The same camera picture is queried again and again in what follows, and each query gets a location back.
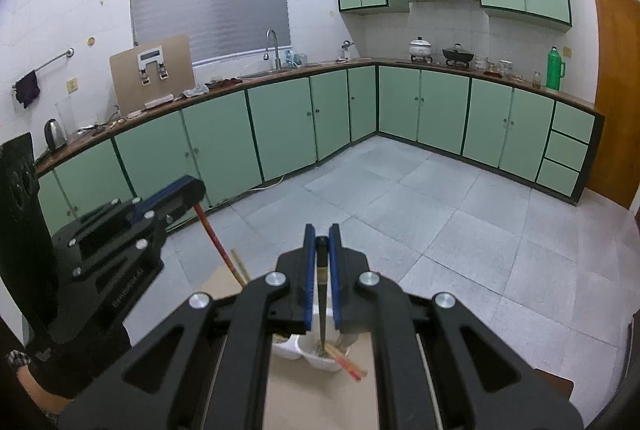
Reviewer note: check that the green lower kitchen cabinets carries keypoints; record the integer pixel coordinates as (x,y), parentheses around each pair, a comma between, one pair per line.
(280,130)

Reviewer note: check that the metal sink faucet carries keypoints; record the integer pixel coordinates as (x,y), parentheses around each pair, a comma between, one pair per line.
(272,47)

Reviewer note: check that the thick plain bamboo chopstick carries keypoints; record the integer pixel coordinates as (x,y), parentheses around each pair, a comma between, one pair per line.
(241,266)

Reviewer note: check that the wooden door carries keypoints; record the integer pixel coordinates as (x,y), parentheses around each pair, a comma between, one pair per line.
(617,95)

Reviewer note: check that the steel electric kettle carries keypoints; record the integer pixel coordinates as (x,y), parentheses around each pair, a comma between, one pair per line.
(55,135)

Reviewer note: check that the silver clip device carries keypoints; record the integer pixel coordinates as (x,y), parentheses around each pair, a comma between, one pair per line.
(152,65)

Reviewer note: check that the green thermos flask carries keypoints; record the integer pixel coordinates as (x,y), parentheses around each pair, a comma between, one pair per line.
(553,69)

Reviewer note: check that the yellowed wall socket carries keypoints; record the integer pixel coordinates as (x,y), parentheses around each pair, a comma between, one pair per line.
(72,85)

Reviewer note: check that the black wok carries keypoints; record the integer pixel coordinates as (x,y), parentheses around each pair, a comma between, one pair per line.
(457,55)

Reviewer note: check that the metal towel bar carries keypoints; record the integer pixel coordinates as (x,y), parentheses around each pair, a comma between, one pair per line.
(47,62)

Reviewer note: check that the dark hanging towel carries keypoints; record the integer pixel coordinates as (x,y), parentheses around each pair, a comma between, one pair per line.
(27,90)

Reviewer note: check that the person's left forearm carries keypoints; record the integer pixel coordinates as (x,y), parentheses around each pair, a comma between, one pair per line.
(35,390)

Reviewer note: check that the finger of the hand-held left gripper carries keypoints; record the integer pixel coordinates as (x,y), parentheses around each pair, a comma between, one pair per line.
(167,192)
(175,212)

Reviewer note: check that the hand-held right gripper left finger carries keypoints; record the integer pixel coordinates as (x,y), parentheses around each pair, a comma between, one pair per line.
(310,280)

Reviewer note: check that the white plastic utensil holder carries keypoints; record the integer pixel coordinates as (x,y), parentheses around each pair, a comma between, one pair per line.
(292,351)

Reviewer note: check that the brown cardboard board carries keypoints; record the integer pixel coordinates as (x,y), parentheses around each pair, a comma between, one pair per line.
(150,77)

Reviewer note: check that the person's left hand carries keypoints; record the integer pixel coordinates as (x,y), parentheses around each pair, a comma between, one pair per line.
(75,362)

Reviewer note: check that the white cooking pot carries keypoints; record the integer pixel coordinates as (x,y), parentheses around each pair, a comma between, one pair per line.
(421,48)

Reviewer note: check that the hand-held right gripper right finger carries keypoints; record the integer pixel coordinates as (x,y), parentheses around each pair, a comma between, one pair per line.
(334,280)

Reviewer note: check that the dark red chopstick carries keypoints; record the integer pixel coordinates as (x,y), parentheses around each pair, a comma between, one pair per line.
(220,245)

